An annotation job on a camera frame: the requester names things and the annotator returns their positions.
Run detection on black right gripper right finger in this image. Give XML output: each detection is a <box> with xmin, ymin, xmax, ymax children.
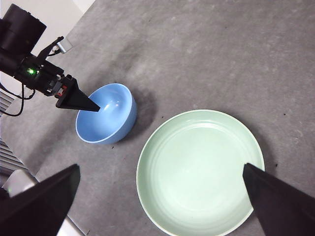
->
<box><xmin>243</xmin><ymin>162</ymin><xmax>315</xmax><ymax>236</ymax></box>

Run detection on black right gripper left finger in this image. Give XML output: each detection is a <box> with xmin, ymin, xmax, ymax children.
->
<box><xmin>0</xmin><ymin>164</ymin><xmax>81</xmax><ymax>236</ymax></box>

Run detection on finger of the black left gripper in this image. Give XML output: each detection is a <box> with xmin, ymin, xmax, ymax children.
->
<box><xmin>55</xmin><ymin>78</ymin><xmax>100</xmax><ymax>114</ymax></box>

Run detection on blue ribbed bowl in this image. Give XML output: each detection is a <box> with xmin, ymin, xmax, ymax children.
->
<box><xmin>75</xmin><ymin>83</ymin><xmax>137</xmax><ymax>145</ymax></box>

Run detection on pale green round plate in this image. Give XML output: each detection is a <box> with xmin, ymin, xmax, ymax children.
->
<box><xmin>136</xmin><ymin>109</ymin><xmax>265</xmax><ymax>236</ymax></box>

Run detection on white rounded housing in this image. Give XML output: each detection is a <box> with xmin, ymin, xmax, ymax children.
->
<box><xmin>1</xmin><ymin>169</ymin><xmax>40</xmax><ymax>199</ymax></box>

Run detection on grey ribbed panel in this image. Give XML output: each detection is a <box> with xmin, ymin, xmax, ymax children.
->
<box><xmin>0</xmin><ymin>88</ymin><xmax>32</xmax><ymax>177</ymax></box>

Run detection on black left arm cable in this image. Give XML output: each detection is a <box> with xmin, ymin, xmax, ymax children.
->
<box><xmin>0</xmin><ymin>81</ymin><xmax>37</xmax><ymax>118</ymax></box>

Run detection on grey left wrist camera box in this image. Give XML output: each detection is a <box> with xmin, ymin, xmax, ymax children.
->
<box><xmin>56</xmin><ymin>39</ymin><xmax>73</xmax><ymax>54</ymax></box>

